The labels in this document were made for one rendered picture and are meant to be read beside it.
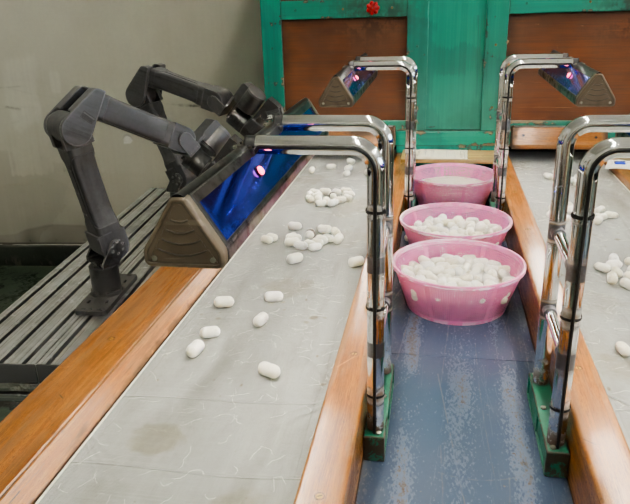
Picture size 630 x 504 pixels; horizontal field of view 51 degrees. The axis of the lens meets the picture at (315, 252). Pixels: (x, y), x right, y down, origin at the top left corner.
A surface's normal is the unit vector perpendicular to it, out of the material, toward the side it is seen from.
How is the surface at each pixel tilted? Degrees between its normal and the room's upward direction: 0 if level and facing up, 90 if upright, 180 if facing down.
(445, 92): 90
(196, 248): 90
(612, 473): 0
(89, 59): 90
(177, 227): 90
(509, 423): 0
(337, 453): 1
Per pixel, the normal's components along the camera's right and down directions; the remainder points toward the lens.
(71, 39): -0.09, 0.36
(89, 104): 0.68, 0.25
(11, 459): -0.03, -0.93
